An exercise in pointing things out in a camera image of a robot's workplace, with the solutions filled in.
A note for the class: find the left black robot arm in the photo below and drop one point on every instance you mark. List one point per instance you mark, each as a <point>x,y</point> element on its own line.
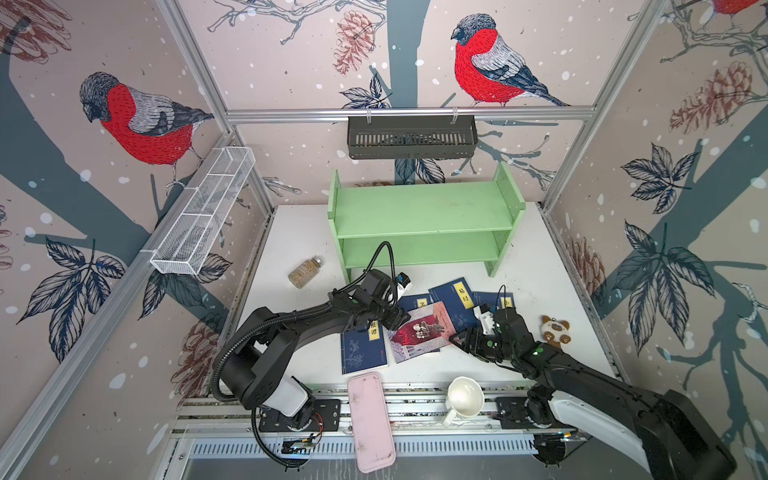
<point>250,367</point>

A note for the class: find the glass spice jar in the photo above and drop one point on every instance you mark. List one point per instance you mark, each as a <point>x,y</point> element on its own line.
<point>300,276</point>

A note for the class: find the pink pencil case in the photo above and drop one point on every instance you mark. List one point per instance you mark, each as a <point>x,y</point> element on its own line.
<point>373,440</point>

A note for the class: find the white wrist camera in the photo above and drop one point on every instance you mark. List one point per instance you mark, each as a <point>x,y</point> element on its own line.
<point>485,317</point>
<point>403,284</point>

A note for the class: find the green wooden two-tier shelf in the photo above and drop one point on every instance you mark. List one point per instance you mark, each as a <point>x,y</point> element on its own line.
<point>426,224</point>

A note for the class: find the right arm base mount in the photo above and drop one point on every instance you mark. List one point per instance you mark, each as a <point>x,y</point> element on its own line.
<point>523,413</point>

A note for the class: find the blue book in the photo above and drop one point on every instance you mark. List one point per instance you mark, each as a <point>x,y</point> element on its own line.
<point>494,300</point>
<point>363,349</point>
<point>458,300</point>
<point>413,302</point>

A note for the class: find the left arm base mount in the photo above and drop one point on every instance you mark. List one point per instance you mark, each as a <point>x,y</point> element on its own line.
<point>316,415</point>

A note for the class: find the dark grey hanging basket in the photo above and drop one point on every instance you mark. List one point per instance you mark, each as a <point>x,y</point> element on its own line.
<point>417,137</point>

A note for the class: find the brown bear plush keychain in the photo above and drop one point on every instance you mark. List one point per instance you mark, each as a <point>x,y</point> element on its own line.
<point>555,332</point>

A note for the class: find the white wire mesh basket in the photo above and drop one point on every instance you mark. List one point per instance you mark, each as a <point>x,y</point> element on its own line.
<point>192,236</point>

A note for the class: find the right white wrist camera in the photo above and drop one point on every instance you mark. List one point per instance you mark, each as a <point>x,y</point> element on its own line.
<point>485,317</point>

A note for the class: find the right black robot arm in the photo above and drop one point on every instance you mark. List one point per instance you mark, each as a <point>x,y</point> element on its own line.
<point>663,433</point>

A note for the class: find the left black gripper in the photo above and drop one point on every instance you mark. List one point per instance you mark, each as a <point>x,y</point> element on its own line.
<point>397,318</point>

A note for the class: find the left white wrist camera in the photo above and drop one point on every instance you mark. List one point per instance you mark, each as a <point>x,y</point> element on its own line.
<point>403,284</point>

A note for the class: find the white ceramic mug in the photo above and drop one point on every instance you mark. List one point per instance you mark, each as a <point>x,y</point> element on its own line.
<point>465,399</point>

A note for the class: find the red pink Hamlet book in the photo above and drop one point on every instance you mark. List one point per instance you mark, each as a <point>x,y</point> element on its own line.
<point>428,330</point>

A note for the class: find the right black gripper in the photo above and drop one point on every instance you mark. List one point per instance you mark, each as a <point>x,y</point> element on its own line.
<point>464,340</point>

